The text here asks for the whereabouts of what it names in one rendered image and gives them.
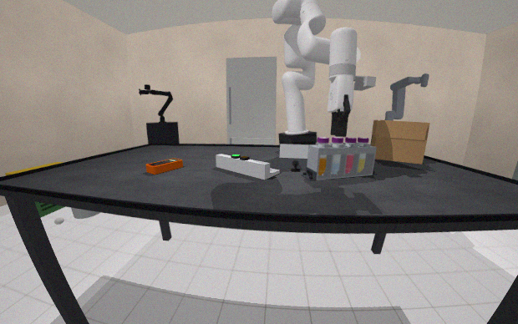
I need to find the white control panel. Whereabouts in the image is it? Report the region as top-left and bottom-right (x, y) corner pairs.
(279, 144), (308, 172)

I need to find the orange pocket multimeter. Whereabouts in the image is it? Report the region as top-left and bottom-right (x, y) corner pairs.
(146, 159), (183, 175)

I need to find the brown cardboard box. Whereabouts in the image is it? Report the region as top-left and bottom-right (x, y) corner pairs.
(371, 120), (430, 164)

